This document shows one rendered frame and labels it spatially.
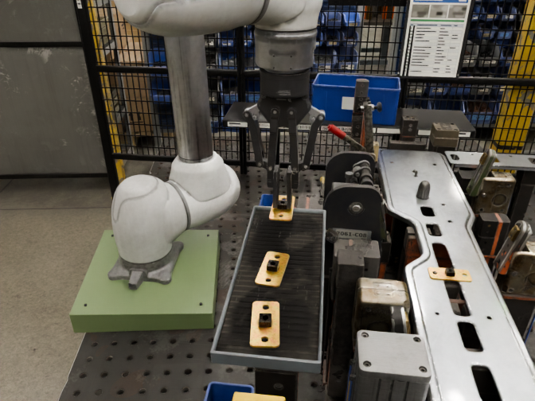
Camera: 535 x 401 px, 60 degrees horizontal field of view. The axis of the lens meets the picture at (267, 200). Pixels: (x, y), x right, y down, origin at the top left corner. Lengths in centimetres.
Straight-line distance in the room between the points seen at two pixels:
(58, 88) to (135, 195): 212
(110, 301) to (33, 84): 222
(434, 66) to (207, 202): 102
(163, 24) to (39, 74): 278
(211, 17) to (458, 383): 65
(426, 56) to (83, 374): 153
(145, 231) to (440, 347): 78
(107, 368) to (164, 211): 41
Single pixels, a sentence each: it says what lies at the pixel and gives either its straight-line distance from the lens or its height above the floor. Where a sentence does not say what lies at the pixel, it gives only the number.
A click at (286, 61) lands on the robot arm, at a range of 68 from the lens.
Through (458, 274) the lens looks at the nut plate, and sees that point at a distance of 106.
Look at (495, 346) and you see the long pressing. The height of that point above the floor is 100.
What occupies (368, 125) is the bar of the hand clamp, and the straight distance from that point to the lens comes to 135.
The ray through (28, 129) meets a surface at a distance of 349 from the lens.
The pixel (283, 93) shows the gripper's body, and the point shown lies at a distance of 70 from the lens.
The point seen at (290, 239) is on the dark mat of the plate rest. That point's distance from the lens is 81.
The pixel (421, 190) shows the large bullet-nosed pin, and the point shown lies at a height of 103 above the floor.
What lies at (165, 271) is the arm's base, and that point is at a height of 79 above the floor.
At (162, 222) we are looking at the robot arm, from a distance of 129.
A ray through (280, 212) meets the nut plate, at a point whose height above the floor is 120.
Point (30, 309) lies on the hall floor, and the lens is 266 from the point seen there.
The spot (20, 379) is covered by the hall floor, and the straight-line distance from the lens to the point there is 234.
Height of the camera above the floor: 162
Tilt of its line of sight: 30 degrees down
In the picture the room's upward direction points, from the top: straight up
